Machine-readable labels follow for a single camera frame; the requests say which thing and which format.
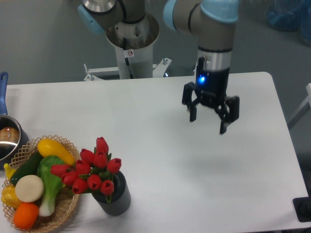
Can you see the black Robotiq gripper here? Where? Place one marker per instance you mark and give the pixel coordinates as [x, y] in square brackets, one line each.
[210, 89]

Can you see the red tulip bouquet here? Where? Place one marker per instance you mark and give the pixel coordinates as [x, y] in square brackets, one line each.
[96, 173]

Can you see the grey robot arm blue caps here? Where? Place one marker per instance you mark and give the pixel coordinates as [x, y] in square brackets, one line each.
[212, 21]

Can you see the dark grey ribbed vase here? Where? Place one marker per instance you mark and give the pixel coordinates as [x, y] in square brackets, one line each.
[120, 198]

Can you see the blue plastic bag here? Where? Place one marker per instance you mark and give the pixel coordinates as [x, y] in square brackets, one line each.
[290, 15]

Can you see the black device at table edge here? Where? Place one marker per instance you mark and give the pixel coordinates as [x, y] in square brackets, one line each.
[302, 208]

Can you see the yellow squash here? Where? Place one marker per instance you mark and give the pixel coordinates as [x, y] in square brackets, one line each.
[49, 147]

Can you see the woven wicker basket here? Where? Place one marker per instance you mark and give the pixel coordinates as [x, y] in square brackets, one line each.
[65, 201]

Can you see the green bok choy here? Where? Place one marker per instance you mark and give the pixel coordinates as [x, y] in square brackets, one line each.
[50, 170]

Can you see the dark green cucumber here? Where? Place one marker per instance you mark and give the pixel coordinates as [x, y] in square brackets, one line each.
[29, 167]

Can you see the yellow banana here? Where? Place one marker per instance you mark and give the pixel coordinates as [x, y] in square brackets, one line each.
[9, 171]

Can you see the orange fruit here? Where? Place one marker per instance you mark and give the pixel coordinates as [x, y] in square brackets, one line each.
[25, 215]

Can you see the yellow bell pepper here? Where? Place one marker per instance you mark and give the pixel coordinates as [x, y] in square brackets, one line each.
[9, 197]

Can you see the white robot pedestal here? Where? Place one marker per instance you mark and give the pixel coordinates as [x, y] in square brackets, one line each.
[134, 49]

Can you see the white metal frame right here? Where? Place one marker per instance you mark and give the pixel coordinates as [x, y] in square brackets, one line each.
[302, 109]

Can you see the blue handled saucepan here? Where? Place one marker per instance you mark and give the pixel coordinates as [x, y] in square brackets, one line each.
[12, 136]

